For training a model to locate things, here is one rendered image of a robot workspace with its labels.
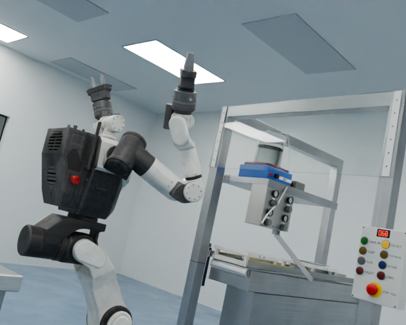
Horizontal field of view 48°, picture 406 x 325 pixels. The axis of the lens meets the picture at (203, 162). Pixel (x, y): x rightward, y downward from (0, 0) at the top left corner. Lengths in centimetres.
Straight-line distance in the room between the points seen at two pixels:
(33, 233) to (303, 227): 460
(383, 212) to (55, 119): 601
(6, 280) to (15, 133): 597
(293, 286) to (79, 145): 140
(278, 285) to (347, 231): 332
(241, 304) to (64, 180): 118
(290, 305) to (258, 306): 27
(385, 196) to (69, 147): 117
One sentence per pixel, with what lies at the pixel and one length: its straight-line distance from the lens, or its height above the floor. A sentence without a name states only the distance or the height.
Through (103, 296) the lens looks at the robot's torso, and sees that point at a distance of 193.
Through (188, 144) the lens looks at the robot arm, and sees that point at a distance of 170.
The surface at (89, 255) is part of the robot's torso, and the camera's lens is 181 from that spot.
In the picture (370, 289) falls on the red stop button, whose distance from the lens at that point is 173.
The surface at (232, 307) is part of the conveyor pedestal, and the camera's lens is 250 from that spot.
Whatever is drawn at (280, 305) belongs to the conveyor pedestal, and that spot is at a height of 72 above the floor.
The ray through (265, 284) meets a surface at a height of 83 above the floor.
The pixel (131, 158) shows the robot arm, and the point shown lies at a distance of 164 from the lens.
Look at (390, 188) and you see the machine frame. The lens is 185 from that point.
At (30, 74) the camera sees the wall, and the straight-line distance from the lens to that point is 715.
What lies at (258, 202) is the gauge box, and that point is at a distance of 227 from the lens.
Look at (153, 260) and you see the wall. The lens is 765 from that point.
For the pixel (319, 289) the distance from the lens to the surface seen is 277.
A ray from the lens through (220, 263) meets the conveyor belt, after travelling 241.
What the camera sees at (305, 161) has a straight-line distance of 207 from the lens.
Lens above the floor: 102
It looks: 8 degrees up
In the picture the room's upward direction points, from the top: 12 degrees clockwise
